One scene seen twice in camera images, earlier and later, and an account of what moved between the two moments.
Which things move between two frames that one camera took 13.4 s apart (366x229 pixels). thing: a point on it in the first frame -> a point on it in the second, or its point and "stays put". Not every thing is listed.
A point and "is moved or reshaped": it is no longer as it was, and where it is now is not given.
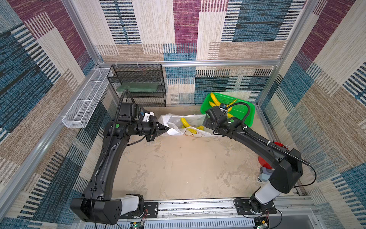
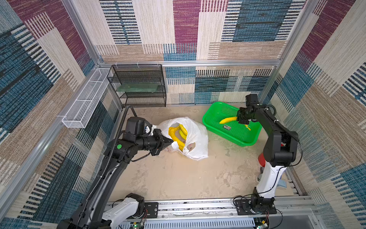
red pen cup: (265, 164) stays put
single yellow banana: (185, 124) is moved or reshaped
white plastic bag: (189, 125) is moved or reshaped
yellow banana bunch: (216, 102) -> (179, 133)
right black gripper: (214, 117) -> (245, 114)
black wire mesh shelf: (145, 82) stays put
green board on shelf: (138, 87) stays put
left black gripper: (157, 129) -> (161, 143)
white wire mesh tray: (79, 114) stays put
